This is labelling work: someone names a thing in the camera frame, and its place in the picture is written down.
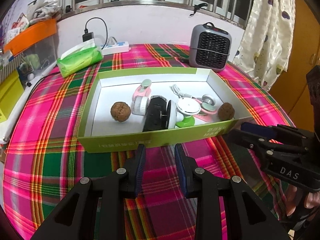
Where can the colourful paper packets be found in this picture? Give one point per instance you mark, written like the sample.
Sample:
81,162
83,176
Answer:
16,30

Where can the plaid tablecloth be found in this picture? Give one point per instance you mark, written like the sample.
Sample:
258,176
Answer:
50,167

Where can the white disc green base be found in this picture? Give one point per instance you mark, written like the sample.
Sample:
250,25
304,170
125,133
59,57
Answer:
187,106

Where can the striped box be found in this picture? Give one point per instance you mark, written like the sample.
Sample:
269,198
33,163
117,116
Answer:
10,66

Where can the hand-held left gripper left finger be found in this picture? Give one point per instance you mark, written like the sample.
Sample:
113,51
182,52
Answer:
141,165

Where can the brown walnut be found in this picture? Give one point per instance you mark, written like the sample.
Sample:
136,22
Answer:
226,111
121,112

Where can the white power strip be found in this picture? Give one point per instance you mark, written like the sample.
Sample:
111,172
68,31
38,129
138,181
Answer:
116,48

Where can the cream patterned curtain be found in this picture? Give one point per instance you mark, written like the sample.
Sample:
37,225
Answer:
270,30

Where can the wooden wardrobe door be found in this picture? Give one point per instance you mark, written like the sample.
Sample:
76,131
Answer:
297,80

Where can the metal window grille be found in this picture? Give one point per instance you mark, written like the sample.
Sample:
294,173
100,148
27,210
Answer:
150,2

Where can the green and white cardboard box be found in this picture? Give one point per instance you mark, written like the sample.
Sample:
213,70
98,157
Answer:
117,92

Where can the pink device with grey cap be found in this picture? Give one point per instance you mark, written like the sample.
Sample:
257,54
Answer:
143,83

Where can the person's right hand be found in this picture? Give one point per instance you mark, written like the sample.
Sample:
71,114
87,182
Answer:
311,200

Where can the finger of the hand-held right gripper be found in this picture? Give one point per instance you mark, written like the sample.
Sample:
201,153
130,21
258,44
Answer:
245,140
257,128

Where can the green tissue pack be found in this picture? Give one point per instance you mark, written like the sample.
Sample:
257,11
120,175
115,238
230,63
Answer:
80,60

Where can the clear storage bin orange lid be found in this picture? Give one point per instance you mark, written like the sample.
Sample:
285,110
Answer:
30,33

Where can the grey small heater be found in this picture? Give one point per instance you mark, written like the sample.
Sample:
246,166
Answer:
210,52

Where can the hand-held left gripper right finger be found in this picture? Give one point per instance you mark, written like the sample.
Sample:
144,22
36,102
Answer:
180,170

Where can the yellow-green box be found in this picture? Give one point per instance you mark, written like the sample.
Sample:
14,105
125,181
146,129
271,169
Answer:
10,92

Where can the grey white cloth bundle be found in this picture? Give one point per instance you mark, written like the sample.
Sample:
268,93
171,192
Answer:
45,7

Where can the pink clip green pad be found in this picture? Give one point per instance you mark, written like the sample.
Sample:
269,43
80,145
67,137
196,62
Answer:
208,108

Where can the white clip grey pad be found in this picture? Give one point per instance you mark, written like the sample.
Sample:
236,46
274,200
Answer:
208,97

